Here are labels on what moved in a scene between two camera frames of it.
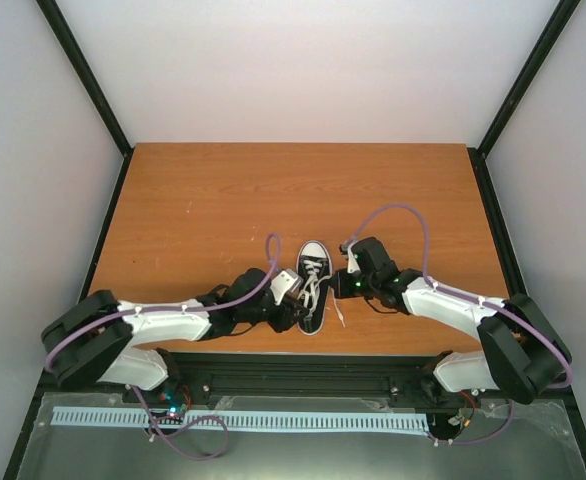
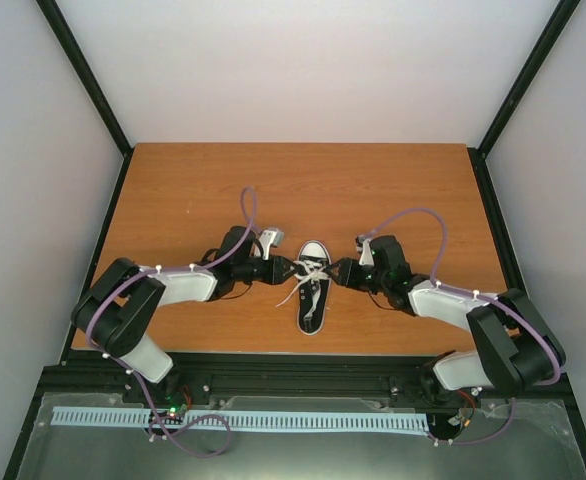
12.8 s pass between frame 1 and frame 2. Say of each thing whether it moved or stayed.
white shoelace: moved
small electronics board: stayed
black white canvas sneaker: stayed
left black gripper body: moved
